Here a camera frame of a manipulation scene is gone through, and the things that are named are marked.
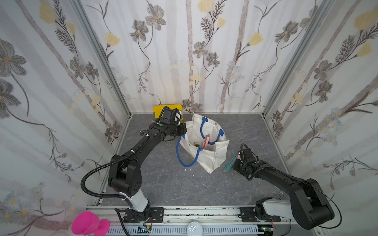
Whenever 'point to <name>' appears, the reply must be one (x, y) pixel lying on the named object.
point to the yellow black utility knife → (197, 144)
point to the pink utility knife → (206, 141)
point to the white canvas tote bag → (217, 150)
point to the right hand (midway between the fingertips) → (235, 165)
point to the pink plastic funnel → (88, 222)
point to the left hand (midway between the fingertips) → (189, 128)
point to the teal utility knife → (231, 163)
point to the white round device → (194, 228)
